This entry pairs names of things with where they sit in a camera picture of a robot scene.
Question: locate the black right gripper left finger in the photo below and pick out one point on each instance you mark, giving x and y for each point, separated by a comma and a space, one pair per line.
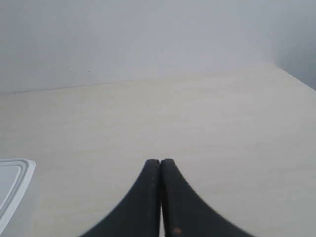
138, 213

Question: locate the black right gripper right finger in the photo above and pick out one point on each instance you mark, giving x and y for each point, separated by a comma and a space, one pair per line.
185, 214

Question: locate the white lidded plastic container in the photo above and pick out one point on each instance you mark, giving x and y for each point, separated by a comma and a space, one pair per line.
15, 176

